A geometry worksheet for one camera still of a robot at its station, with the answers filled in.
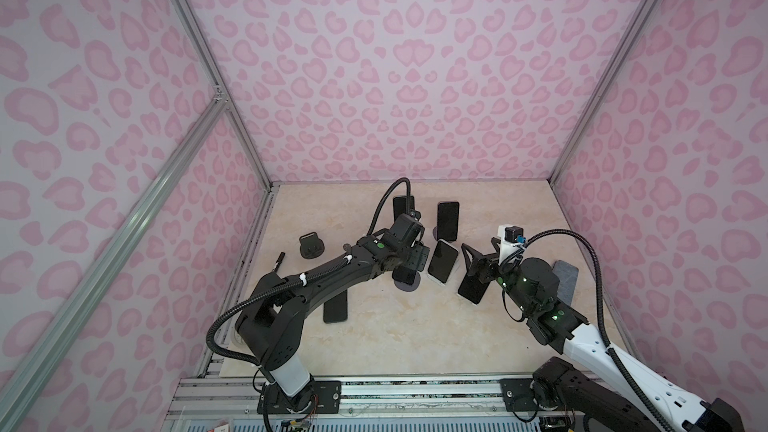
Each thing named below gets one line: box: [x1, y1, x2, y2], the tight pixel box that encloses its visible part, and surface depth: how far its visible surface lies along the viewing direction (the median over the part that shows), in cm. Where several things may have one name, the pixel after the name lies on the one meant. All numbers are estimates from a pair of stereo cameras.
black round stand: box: [299, 232, 325, 259], surface depth 99 cm
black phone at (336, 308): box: [323, 289, 348, 323], surface depth 88 cm
